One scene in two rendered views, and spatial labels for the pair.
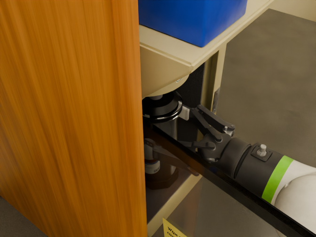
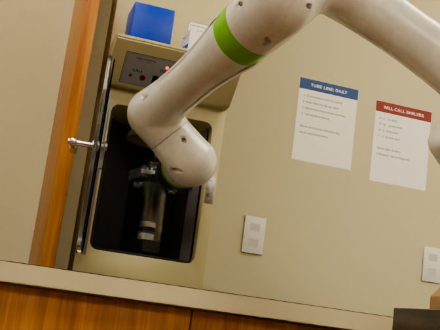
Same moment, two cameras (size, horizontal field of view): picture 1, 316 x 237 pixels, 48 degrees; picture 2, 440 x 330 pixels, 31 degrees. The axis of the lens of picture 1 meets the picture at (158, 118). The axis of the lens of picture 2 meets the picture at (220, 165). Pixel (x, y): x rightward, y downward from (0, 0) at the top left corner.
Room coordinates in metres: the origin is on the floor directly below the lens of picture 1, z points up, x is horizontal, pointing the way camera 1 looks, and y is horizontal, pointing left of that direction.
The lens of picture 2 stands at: (-0.94, -1.31, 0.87)
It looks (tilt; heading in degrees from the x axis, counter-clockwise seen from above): 12 degrees up; 37
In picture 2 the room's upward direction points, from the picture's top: 8 degrees clockwise
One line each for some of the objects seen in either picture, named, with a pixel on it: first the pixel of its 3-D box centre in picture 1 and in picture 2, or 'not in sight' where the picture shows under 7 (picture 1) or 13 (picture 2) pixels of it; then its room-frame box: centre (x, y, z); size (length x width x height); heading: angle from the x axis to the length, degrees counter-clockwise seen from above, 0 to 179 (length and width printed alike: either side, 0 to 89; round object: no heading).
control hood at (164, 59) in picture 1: (217, 30); (174, 73); (0.46, -0.09, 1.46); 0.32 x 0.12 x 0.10; 142
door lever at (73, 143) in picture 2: not in sight; (80, 146); (0.18, -0.10, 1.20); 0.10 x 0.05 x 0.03; 45
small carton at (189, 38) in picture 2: not in sight; (194, 46); (0.49, -0.11, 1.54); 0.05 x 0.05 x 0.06; 60
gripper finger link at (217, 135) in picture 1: (204, 128); not in sight; (0.52, -0.10, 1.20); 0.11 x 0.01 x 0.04; 25
